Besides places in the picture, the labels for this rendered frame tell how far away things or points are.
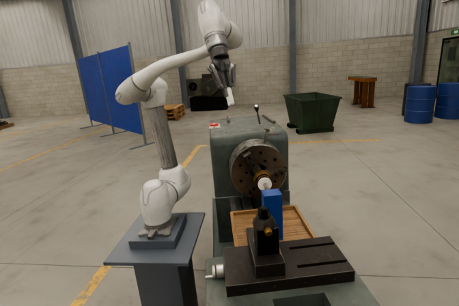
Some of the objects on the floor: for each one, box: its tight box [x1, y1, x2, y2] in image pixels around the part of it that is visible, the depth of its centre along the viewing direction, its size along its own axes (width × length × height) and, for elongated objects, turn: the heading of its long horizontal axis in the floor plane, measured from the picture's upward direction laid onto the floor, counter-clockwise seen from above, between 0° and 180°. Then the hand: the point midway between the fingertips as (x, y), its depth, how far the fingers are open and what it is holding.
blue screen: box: [77, 42, 155, 150], centre depth 712 cm, size 412×80×235 cm, turn 60°
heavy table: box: [348, 76, 377, 109], centre depth 911 cm, size 161×44×100 cm, turn 9°
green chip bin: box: [283, 92, 342, 135], centre depth 625 cm, size 134×94×85 cm
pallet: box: [164, 103, 186, 121], centre depth 934 cm, size 125×86×44 cm
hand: (229, 96), depth 101 cm, fingers closed
